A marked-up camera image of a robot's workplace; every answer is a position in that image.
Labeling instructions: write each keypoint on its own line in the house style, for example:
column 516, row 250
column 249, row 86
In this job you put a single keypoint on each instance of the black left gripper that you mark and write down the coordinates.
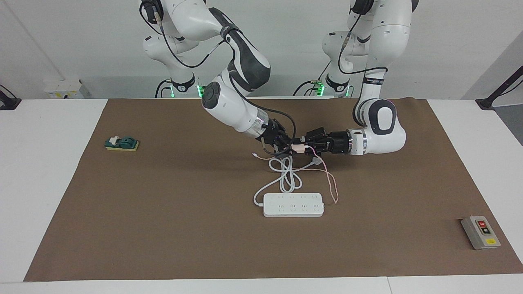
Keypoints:
column 340, row 143

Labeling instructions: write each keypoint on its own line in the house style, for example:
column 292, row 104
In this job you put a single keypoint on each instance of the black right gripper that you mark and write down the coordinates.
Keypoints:
column 273, row 132

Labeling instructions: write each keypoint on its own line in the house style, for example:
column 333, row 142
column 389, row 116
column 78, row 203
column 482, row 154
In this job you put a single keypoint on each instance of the pink charger block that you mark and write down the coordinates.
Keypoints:
column 298, row 148

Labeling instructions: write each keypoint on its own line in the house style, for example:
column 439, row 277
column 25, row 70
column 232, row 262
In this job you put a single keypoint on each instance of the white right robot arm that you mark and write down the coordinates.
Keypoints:
column 229, row 106

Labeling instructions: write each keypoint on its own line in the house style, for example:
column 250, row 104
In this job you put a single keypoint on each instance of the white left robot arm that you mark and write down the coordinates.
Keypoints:
column 384, row 122

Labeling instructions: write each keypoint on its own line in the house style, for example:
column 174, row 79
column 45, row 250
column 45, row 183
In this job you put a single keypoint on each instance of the white power strip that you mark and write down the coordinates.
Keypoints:
column 294, row 208

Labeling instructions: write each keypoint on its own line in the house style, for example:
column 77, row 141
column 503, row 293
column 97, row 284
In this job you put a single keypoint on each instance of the brown table mat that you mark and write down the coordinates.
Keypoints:
column 163, row 237

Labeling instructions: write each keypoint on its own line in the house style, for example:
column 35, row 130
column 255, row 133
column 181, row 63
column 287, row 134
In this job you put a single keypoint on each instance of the white yellow background box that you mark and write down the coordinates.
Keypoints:
column 61, row 92

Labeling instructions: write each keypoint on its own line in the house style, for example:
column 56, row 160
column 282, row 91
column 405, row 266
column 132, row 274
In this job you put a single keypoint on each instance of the black table clamp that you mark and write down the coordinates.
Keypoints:
column 8, row 104

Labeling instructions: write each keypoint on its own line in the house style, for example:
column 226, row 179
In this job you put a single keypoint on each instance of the green knife switch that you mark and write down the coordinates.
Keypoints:
column 122, row 143

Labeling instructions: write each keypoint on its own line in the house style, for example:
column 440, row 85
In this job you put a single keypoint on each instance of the black camera stand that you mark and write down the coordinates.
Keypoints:
column 486, row 104

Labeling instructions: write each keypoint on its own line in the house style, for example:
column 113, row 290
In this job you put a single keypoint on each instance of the grey on-off switch box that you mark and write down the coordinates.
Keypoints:
column 482, row 234

